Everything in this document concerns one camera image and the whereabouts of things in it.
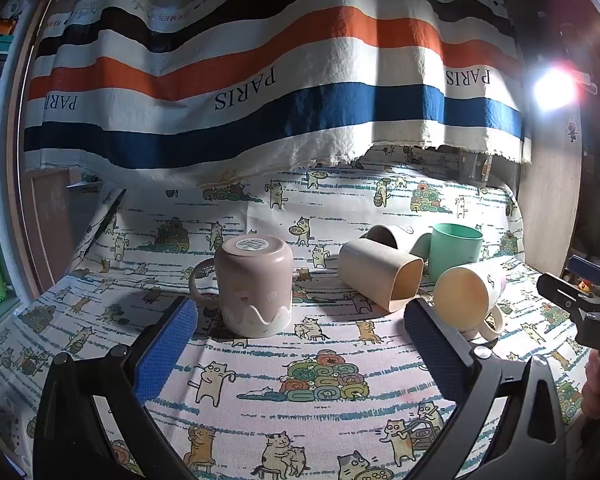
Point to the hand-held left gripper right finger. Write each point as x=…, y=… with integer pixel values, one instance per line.
x=436, y=356

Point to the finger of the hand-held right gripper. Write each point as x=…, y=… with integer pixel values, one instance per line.
x=589, y=267
x=560, y=291

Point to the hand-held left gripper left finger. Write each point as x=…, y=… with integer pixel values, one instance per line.
x=164, y=355

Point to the beige square cup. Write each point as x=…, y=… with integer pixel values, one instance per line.
x=375, y=272

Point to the green cup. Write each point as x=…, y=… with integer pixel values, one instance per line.
x=455, y=252

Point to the wooden side board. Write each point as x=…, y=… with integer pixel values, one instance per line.
x=550, y=195

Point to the pink mug with white base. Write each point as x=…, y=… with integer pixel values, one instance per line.
x=254, y=285

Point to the cream mug with black marks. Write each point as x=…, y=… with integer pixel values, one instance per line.
x=387, y=237

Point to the cat printed tablecloth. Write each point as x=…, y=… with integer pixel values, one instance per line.
x=280, y=410

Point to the small bear sticker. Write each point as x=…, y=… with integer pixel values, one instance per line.
x=573, y=130

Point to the brown wooden panel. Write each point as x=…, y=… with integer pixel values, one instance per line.
x=55, y=220

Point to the bright lamp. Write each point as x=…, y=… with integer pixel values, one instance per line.
x=555, y=89

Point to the striped hanging cloth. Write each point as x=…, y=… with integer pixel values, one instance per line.
x=280, y=85

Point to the white frame post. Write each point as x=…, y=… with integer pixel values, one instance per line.
x=10, y=160

